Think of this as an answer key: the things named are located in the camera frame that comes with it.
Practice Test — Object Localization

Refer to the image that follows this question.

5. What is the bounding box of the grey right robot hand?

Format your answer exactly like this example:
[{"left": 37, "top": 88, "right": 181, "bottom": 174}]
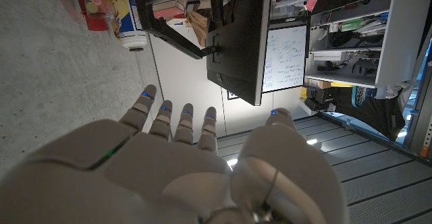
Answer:
[{"left": 0, "top": 84, "right": 350, "bottom": 224}]

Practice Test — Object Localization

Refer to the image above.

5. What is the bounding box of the black computer monitor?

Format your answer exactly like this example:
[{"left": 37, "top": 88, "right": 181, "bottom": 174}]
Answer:
[{"left": 205, "top": 0, "right": 273, "bottom": 107}]

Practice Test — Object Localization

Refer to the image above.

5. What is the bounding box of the red cup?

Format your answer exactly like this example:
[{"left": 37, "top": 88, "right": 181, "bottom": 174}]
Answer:
[{"left": 74, "top": 0, "right": 110, "bottom": 32}]

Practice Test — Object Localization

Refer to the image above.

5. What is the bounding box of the red book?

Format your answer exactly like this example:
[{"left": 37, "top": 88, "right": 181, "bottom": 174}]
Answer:
[{"left": 153, "top": 0, "right": 190, "bottom": 20}]

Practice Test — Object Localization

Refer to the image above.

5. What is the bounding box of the white wipes canister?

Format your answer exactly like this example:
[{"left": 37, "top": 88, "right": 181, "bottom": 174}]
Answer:
[{"left": 105, "top": 0, "right": 149, "bottom": 50}]

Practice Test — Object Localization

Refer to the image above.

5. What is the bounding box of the whiteboard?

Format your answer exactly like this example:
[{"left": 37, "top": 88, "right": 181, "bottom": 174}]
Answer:
[{"left": 262, "top": 22, "right": 308, "bottom": 94}]

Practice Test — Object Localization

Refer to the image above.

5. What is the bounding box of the black fabric bag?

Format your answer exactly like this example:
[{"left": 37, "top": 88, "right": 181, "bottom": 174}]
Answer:
[{"left": 331, "top": 84, "right": 406, "bottom": 142}]

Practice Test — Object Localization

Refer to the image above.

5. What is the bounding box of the white shelf cabinet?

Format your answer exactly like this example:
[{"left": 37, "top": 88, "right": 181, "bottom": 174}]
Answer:
[{"left": 303, "top": 0, "right": 432, "bottom": 90}]

